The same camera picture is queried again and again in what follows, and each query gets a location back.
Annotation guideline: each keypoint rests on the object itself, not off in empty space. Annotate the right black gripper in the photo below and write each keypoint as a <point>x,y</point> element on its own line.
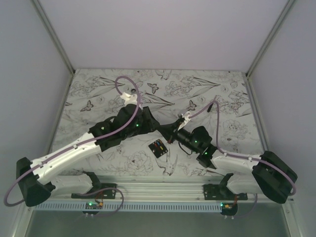
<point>172,128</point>

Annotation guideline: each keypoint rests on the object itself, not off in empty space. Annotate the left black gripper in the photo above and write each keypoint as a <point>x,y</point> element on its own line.
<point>150,124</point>

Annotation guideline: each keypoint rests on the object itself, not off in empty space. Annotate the black fuse box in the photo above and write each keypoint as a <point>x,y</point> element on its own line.
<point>158,152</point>

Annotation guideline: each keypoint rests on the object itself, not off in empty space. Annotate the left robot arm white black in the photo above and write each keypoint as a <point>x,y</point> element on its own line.
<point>93,142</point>

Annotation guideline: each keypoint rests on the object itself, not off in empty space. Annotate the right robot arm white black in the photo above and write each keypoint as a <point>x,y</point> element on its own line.
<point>263,174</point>

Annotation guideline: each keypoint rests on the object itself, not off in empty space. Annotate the left controller board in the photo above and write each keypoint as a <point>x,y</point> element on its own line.
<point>94,205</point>

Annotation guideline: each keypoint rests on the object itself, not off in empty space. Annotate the controller board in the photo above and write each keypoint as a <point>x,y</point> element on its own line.
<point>228,209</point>
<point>94,205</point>

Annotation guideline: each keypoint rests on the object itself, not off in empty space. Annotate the right controller board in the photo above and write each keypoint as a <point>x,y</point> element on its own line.
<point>228,209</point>

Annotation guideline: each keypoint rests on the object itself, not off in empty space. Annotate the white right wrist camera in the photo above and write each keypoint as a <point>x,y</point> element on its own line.
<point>183,120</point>

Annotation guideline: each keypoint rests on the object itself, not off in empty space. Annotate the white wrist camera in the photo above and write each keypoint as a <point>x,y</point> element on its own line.
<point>129,98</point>
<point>183,120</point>

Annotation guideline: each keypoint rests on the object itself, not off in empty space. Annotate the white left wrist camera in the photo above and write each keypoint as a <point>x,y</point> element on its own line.
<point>129,98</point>

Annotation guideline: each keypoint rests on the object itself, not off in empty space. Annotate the aluminium mounting rail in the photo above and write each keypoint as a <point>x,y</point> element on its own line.
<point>165,188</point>

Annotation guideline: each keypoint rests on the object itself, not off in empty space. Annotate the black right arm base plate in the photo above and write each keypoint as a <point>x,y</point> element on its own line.
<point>215,192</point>

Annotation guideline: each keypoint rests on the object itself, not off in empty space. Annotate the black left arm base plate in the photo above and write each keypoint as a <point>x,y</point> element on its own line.
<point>106,191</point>

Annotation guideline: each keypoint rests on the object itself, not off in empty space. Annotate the left aluminium frame post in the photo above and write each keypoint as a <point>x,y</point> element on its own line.
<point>52,33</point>

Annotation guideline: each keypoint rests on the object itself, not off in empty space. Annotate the aluminium frame post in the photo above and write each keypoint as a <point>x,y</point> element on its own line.
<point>271,35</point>
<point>52,33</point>

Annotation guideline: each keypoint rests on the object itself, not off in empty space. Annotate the white slotted cable duct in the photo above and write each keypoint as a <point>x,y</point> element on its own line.
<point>132,206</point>

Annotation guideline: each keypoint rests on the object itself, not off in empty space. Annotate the right aluminium frame post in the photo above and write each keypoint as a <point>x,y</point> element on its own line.
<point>271,35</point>

